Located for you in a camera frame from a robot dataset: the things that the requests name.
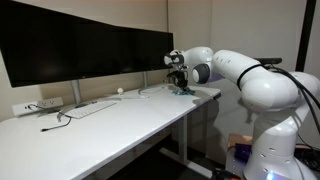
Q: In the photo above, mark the white power strip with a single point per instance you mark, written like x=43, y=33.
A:
x=40, y=105

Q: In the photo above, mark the blue terry towel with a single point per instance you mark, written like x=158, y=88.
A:
x=183, y=92

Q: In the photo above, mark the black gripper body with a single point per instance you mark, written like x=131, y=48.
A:
x=181, y=78

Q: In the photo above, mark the small white ball figure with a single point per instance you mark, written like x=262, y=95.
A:
x=120, y=90

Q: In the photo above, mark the white keyboard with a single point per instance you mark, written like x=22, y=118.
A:
x=86, y=109

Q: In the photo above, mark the blue electronic device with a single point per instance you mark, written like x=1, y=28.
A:
x=242, y=153

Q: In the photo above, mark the cardboard box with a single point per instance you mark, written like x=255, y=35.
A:
x=240, y=139

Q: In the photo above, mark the grey monitor stand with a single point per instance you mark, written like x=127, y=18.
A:
x=145, y=78
x=76, y=91

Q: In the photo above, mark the large black monitor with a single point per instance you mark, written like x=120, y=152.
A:
x=50, y=43

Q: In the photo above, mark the white desk leg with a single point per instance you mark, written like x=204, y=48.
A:
x=182, y=140

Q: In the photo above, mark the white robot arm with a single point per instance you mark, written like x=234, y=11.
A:
x=266, y=86

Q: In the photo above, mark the black vertical pole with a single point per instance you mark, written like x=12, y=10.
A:
x=306, y=30

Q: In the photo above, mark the black bar camera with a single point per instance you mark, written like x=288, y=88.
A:
x=270, y=60

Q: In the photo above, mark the white robot base platform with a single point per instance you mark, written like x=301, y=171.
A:
x=233, y=166

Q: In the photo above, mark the small white mouse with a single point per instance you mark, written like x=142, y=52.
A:
x=143, y=97

